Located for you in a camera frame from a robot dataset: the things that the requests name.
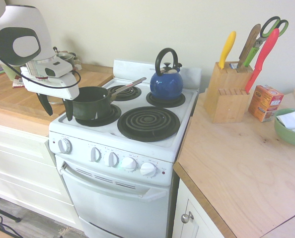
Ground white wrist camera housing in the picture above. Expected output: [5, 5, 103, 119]
[44, 60, 73, 78]

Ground green ceramic bowl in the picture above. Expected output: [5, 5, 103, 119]
[274, 108, 295, 147]

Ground small bare coil burner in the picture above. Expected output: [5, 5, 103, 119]
[101, 85, 142, 102]

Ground steel pot with lid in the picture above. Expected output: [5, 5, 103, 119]
[56, 51, 77, 68]

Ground small coil burner under kettle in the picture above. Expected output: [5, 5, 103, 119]
[146, 91, 186, 109]

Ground white crumpled paper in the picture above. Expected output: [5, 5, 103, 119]
[276, 108, 295, 136]

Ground orange cardboard box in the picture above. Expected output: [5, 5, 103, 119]
[248, 85, 285, 123]

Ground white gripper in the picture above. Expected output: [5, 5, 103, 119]
[21, 71, 80, 122]

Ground white oven door handle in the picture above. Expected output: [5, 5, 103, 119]
[59, 161, 169, 200]

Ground black tripod legs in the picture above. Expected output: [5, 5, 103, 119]
[0, 203, 23, 238]

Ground white electric stove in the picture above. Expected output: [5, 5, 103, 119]
[49, 59, 202, 238]

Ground white cabinet with metal knob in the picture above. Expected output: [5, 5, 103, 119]
[172, 178, 225, 238]

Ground red and white package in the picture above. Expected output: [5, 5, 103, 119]
[12, 77, 25, 89]

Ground blue kettle with black handle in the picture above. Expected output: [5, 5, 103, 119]
[149, 48, 184, 101]

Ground glass lid with steel rim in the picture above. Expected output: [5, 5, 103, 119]
[47, 95, 66, 106]

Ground wooden handled knife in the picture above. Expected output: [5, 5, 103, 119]
[237, 23, 262, 68]

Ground light green container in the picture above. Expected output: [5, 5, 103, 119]
[0, 63, 22, 81]

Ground white oven temperature knob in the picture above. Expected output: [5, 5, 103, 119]
[58, 138, 73, 155]

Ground round metal cabinet knob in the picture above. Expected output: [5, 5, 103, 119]
[181, 211, 195, 224]

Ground white burner knob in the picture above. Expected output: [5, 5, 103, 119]
[105, 151, 119, 168]
[90, 147, 102, 163]
[140, 162, 158, 178]
[121, 157, 138, 172]

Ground wooden knife block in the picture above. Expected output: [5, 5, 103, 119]
[203, 61, 254, 124]

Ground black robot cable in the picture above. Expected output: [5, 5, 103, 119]
[0, 47, 82, 88]

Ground yellow handled knife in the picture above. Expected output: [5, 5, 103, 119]
[218, 31, 237, 69]

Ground small coil burner under saucepan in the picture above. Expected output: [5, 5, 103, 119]
[74, 103, 122, 127]

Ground green and black scissors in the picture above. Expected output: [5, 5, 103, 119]
[252, 16, 289, 48]

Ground white drawer cabinet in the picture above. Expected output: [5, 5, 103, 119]
[0, 121, 84, 232]

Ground red knife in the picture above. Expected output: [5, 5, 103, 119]
[244, 28, 280, 95]

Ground large coil burner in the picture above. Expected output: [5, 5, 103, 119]
[117, 106, 181, 143]

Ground green handled knife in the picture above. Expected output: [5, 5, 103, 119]
[242, 46, 260, 68]

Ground dark saucepan with steel handle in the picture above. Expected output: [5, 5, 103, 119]
[72, 76, 147, 121]

